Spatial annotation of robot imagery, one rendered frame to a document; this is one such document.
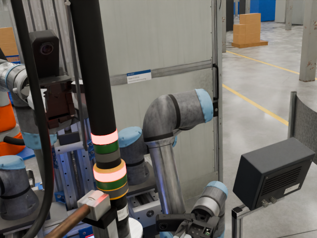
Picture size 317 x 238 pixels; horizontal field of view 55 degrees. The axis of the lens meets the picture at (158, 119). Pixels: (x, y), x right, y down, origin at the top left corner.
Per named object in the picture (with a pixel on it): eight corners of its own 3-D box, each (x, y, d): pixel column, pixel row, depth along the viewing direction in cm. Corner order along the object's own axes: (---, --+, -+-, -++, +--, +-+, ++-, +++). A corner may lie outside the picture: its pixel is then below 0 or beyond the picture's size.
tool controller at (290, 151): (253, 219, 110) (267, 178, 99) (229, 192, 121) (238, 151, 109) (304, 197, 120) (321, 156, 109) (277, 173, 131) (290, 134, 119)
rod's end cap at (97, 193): (96, 199, 38) (105, 191, 40) (84, 196, 39) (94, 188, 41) (98, 212, 39) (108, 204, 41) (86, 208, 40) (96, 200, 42)
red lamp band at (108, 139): (107, 146, 38) (106, 137, 38) (87, 142, 40) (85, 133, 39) (122, 136, 41) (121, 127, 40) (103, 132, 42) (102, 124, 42)
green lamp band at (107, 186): (114, 193, 40) (113, 185, 39) (89, 186, 42) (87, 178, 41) (133, 176, 43) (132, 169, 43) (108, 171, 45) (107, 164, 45)
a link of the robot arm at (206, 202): (196, 194, 94) (195, 215, 97) (191, 202, 90) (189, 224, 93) (220, 201, 91) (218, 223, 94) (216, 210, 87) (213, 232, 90)
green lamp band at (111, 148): (108, 155, 39) (107, 147, 38) (88, 151, 40) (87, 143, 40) (123, 144, 41) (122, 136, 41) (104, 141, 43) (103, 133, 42)
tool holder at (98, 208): (118, 273, 40) (107, 211, 36) (77, 256, 43) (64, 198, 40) (152, 230, 47) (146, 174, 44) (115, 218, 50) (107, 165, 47)
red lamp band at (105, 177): (113, 184, 39) (112, 176, 39) (87, 178, 41) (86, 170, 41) (132, 168, 43) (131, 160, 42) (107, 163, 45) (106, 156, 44)
